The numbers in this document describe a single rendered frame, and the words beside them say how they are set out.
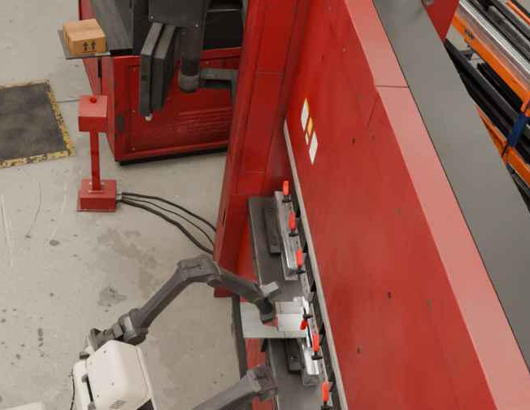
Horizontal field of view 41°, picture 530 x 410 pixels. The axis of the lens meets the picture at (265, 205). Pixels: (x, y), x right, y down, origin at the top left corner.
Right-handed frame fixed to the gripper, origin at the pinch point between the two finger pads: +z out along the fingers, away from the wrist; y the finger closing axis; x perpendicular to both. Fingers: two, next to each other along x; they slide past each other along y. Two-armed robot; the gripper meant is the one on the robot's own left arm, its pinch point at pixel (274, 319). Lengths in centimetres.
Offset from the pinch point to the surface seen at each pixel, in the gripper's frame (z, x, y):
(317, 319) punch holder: -17.9, -22.0, -18.1
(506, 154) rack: 75, -129, 110
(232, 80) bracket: -20, -2, 140
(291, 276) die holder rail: 18.3, -6.2, 32.8
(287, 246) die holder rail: 10.7, -8.6, 44.2
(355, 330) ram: -49, -40, -47
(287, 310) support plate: 4.9, -5.0, 5.8
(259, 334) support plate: -1.9, 6.6, -6.3
